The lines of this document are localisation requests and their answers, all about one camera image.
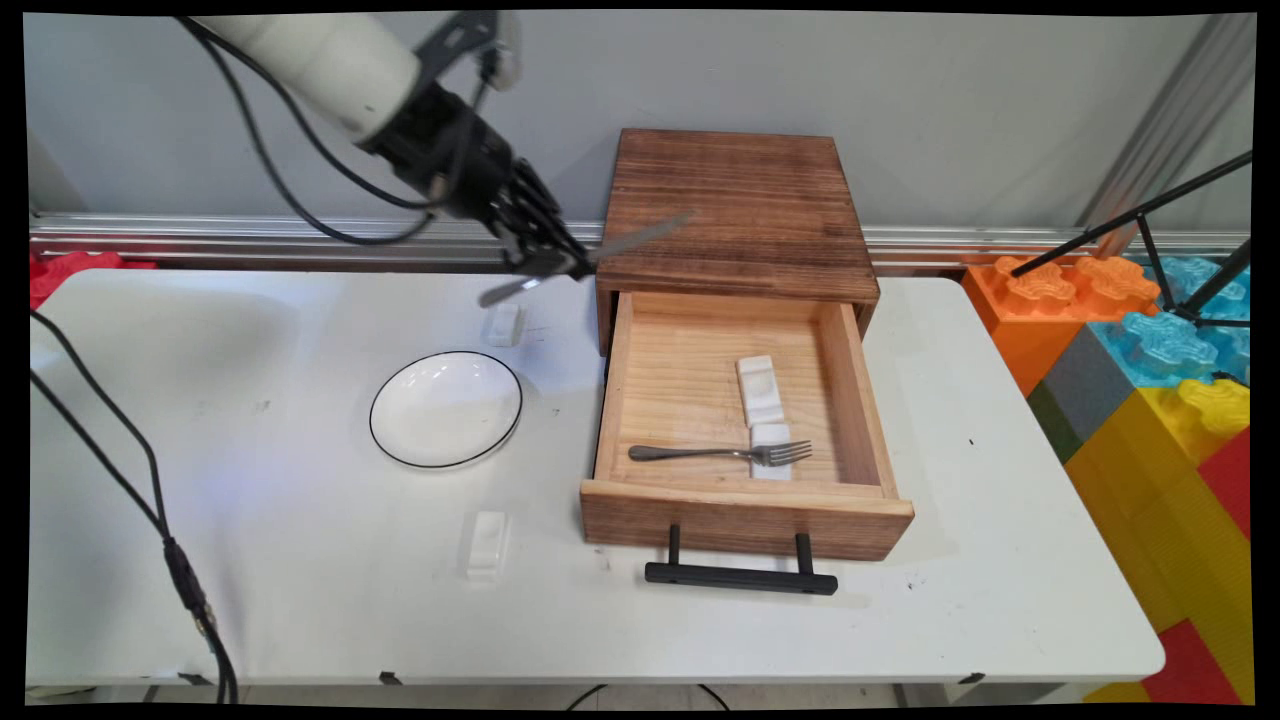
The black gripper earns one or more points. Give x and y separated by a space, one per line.
445 150

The silver serrated table knife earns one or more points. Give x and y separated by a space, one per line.
640 237

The silver metal fork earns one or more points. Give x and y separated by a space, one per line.
700 453

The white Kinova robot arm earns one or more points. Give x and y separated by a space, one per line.
320 60

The white ceramic cutlery rest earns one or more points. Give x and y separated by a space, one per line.
770 435
486 545
503 325

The dark wooden drawer cabinet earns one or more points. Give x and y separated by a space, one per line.
735 205

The white plate with black rim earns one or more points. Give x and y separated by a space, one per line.
445 410

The white ceramic rest with dimple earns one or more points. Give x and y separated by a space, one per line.
760 390

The red foam block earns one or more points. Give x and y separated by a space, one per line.
1232 480
75 270

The orange foam block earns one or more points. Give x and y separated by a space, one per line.
1030 315

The dark green foam block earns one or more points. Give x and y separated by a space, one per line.
1052 420

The gray foam block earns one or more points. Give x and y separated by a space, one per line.
1085 385

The black tripod stand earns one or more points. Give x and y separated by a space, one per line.
1150 205

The cyan foam block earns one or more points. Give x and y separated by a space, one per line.
1170 340

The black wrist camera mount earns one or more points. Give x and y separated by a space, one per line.
465 45

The aluminium wall rail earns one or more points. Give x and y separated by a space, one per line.
250 240

